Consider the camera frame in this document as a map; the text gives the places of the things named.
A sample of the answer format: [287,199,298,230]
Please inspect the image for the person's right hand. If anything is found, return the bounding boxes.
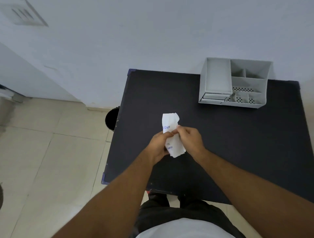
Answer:
[176,125,206,163]

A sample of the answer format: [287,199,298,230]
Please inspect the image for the person's left hand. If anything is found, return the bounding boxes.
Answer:
[146,131,175,165]

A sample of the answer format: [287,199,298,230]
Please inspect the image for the white paper packet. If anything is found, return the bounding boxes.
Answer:
[162,113,186,158]

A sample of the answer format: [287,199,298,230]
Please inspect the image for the person's right forearm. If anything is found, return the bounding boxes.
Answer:
[196,149,314,238]

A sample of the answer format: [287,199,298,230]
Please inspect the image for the person's left forearm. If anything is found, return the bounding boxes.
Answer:
[51,150,155,238]

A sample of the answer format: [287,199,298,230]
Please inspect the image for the black table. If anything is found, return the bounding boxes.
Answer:
[101,69,314,205]

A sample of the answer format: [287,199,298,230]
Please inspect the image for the black round bin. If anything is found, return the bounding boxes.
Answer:
[105,106,120,132]

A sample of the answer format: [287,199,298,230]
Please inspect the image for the person's black shoe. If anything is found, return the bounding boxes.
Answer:
[147,192,171,207]
[178,194,200,207]

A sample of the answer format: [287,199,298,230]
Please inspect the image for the grey plastic desk organiser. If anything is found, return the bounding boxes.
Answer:
[198,57,274,109]

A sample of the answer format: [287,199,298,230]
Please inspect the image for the person's black trousers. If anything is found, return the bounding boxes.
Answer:
[134,199,246,238]

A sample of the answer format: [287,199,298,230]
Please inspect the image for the person's white shirt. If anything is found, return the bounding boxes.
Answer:
[135,218,236,238]

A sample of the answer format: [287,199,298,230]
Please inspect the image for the wall air vent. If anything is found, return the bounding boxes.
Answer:
[0,0,49,27]

